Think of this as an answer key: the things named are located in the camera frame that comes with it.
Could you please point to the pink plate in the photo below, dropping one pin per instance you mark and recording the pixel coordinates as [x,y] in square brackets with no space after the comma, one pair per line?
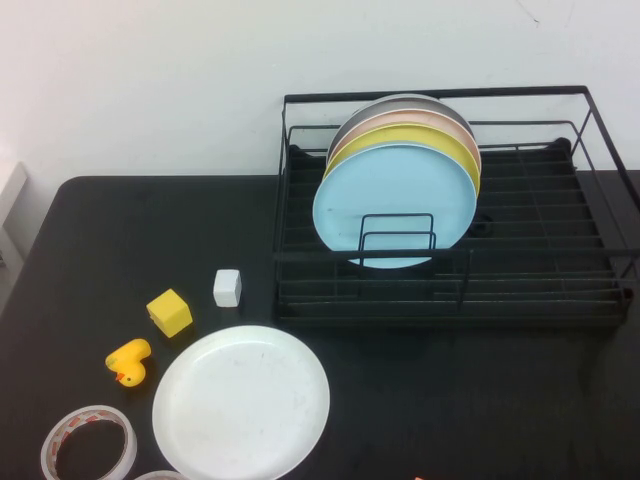
[400,117]

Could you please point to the white plate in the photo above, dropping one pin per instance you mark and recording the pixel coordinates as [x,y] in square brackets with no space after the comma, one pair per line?
[240,400]

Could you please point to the white cube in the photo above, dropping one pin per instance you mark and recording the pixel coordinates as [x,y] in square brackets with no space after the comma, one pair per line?
[226,289]

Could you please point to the yellow rubber duck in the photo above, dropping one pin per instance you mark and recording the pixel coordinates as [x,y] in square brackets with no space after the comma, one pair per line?
[131,362]

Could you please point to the clear tape roll red print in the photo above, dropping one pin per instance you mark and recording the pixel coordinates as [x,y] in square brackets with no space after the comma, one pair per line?
[128,440]

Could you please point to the light blue plate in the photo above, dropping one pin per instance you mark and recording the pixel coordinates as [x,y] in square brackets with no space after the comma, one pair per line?
[390,190]

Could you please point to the yellow cube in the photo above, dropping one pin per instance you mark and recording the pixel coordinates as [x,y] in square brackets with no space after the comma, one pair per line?
[170,315]

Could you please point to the yellow plate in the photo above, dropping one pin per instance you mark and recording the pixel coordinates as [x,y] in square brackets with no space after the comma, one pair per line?
[400,135]

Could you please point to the grey plate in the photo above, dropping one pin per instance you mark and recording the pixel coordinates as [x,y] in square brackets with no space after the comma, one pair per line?
[425,102]

